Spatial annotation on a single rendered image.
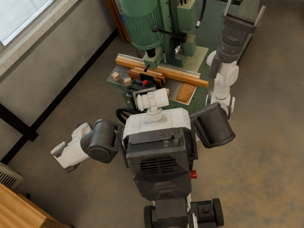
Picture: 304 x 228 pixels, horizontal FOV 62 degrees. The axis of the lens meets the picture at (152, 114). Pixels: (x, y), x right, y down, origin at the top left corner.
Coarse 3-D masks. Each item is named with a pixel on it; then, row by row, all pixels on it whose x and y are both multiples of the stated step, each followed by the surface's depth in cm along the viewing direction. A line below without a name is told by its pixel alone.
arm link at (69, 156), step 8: (64, 144) 114; (72, 144) 106; (56, 152) 109; (64, 152) 107; (72, 152) 104; (80, 152) 102; (64, 160) 107; (72, 160) 106; (80, 160) 106; (64, 168) 111; (72, 168) 110
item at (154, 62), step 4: (156, 48) 156; (160, 48) 155; (156, 52) 154; (160, 52) 155; (156, 56) 152; (160, 56) 157; (144, 60) 153; (148, 60) 152; (152, 60) 151; (156, 60) 153; (160, 60) 159; (148, 64) 154; (152, 64) 152; (156, 64) 155; (152, 68) 156
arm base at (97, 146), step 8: (104, 120) 101; (120, 128) 102; (120, 136) 99; (96, 144) 92; (104, 144) 93; (88, 152) 95; (96, 152) 94; (104, 152) 93; (112, 152) 94; (96, 160) 98; (104, 160) 98
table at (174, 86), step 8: (112, 72) 175; (120, 72) 174; (112, 80) 171; (120, 80) 170; (168, 80) 163; (176, 80) 162; (120, 88) 172; (160, 88) 161; (168, 88) 159; (176, 88) 158; (168, 96) 156; (192, 96) 153; (128, 104) 165; (176, 104) 156; (184, 104) 152
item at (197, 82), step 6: (120, 60) 174; (132, 66) 172; (138, 66) 169; (144, 66) 167; (168, 72) 161; (174, 78) 162; (180, 78) 158; (186, 78) 156; (192, 78) 155; (198, 84) 155; (204, 84) 152
